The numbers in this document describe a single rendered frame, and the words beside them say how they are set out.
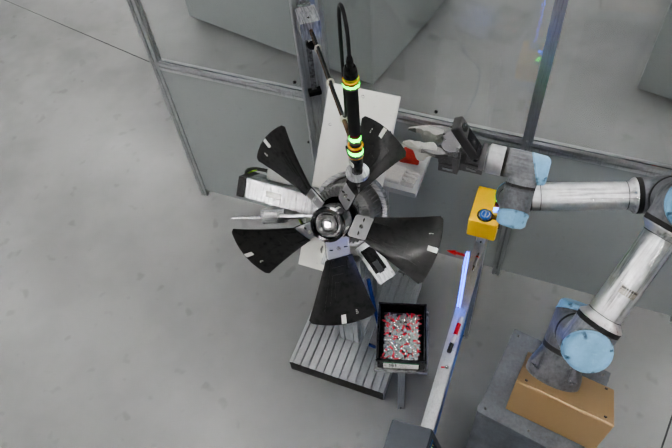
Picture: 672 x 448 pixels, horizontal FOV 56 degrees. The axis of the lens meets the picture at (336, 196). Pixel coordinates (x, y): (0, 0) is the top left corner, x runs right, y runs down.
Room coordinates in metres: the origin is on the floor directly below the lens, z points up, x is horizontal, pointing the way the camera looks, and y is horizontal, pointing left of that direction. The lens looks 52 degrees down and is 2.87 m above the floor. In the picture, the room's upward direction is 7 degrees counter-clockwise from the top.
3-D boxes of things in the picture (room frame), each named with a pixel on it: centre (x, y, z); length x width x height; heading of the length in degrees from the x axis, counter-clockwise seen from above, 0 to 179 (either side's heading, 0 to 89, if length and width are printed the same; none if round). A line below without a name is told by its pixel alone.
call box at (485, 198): (1.30, -0.52, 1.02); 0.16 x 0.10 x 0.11; 154
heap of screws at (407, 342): (0.95, -0.17, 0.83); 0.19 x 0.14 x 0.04; 170
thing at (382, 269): (1.19, -0.13, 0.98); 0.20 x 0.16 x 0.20; 154
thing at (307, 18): (1.81, 0.03, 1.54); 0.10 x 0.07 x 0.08; 9
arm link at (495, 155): (1.03, -0.41, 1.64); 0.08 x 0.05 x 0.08; 154
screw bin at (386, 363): (0.95, -0.17, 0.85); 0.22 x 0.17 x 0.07; 170
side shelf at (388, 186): (1.73, -0.21, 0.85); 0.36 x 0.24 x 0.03; 64
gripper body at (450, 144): (1.06, -0.34, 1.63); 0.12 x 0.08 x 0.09; 64
